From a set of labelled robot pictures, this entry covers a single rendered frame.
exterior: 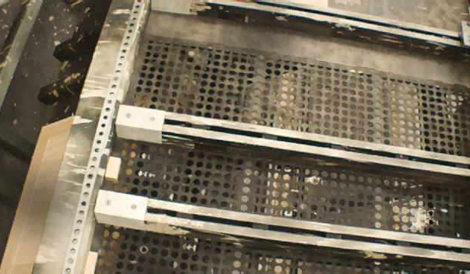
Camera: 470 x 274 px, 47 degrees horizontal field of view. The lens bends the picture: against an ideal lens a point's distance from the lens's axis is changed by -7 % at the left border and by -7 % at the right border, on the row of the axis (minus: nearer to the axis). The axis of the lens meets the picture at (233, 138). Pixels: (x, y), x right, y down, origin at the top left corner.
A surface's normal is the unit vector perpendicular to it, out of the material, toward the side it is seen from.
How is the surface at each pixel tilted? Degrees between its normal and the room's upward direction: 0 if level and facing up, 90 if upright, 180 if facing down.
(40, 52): 0
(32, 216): 90
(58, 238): 51
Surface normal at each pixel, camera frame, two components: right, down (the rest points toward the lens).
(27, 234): -0.55, -0.47
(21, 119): 0.83, -0.20
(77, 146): 0.09, -0.50
